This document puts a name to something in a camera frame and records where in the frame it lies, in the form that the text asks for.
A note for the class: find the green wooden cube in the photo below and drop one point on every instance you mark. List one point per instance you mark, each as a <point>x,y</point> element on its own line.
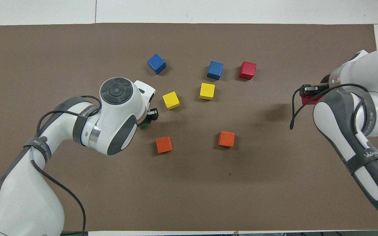
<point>144,125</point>

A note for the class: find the red wooden cube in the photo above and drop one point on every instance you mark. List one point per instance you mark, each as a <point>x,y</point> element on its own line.
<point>309,100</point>
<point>247,70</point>

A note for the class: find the brown table mat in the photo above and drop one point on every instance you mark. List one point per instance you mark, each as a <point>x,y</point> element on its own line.
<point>189,183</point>

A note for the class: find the yellow wooden cube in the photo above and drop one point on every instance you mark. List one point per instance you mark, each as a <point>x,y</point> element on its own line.
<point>207,91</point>
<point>171,100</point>

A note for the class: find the orange wooden cube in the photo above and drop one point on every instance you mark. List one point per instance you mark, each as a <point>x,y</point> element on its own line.
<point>226,139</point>
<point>164,144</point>

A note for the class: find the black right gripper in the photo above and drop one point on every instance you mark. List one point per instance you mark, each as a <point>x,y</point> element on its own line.
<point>308,90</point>

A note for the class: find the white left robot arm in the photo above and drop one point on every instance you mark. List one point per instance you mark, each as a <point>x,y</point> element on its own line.
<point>21,196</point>

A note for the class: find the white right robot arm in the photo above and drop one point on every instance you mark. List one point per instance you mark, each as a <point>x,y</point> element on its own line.
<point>363,157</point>

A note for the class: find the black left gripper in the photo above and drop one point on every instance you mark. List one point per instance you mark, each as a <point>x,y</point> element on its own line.
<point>153,114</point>

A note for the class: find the blue wooden cube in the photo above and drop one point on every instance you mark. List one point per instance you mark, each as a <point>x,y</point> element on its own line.
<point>215,70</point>
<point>156,63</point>

